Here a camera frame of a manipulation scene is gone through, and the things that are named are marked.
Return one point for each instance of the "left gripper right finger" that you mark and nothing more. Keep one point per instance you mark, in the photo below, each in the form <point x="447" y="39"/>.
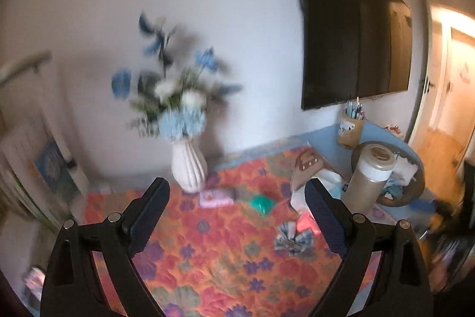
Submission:
<point x="352" y="240"/>

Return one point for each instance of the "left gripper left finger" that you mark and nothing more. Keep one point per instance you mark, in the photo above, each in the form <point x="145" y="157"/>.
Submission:
<point x="122" y="236"/>

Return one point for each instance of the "blue plaid bow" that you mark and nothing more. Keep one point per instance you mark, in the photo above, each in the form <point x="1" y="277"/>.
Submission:
<point x="290" y="240"/>

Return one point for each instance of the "white fluffy plush toy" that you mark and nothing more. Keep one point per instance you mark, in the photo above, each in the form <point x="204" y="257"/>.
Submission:
<point x="404" y="170"/>

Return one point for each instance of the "beige thermos bottle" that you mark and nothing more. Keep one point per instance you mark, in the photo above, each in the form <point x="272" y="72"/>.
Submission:
<point x="374" y="167"/>

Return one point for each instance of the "blue tissue pack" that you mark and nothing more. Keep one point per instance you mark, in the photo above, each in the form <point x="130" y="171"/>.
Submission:
<point x="328" y="212"/>

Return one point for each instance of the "brown glass bowl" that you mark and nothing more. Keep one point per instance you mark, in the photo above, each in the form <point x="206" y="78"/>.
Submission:
<point x="406" y="192"/>

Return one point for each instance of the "white ribbed ceramic vase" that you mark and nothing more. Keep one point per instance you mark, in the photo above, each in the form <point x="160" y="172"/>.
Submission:
<point x="189" y="167"/>

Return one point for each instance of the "green plastic toy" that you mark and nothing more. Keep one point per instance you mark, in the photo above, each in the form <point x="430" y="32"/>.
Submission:
<point x="262" y="204"/>

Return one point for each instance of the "cork pen holder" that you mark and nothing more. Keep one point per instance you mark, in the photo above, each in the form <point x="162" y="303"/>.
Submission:
<point x="352" y="121"/>

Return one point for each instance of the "floral orange tablecloth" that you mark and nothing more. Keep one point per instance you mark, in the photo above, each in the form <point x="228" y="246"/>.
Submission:
<point x="222" y="261"/>

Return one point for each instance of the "stack of children's books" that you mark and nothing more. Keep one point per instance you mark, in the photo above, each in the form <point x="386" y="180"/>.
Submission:
<point x="40" y="176"/>

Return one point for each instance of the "blue and white artificial flowers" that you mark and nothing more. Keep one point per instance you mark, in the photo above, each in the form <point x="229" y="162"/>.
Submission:
<point x="173" y="107"/>

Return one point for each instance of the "black wall television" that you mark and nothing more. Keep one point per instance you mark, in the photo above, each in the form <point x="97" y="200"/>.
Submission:
<point x="354" y="48"/>

